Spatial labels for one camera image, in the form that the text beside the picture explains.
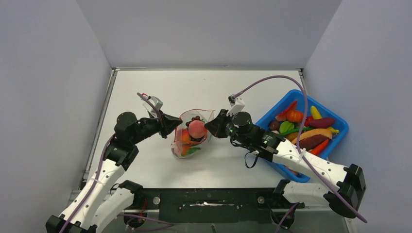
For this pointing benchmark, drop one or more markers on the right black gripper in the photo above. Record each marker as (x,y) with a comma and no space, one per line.
(215,126)

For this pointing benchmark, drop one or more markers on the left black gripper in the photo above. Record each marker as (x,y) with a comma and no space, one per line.
(164,126)

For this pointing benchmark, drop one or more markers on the pink peach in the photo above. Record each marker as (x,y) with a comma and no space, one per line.
(197,129)

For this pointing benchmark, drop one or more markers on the clear zip bag orange zipper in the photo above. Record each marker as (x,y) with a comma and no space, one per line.
(186,150)

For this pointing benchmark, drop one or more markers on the orange tangerine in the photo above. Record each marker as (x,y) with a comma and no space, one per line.
(183,136)

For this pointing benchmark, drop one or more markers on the purple grapes bunch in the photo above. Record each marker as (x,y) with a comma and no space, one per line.
(196,118)

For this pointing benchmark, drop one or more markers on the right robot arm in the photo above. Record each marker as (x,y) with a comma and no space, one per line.
(340,187)

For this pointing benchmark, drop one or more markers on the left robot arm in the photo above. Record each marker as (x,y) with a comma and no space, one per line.
(91,212)

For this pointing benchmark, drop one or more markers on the dark plum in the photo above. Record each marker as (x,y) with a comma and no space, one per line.
(274,125)

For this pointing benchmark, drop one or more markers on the red watermelon slice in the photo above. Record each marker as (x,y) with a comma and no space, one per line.
(283,115)

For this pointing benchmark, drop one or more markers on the green star fruit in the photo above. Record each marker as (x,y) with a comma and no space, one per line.
(286,126)

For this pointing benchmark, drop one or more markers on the orange mini pumpkin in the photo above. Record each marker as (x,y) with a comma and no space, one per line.
(294,116)

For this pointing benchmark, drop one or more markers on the green long bean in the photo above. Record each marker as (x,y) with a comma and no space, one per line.
(296,131)

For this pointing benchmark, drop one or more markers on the yellow banana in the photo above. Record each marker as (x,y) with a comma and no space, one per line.
(315,113)

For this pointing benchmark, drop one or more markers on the red carrot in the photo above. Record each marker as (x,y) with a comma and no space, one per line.
(319,148)

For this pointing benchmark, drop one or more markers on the purple sweet potato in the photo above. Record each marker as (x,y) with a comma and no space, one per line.
(322,123)

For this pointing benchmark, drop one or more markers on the blue plastic bin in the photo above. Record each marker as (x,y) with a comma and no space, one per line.
(296,95)

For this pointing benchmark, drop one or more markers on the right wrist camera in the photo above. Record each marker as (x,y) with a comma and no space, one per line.
(236,105)

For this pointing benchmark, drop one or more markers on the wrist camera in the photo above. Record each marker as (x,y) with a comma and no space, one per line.
(156,102)
(236,105)

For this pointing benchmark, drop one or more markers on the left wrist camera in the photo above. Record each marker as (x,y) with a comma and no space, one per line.
(156,102)

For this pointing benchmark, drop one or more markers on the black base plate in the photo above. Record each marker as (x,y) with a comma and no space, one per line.
(210,205)

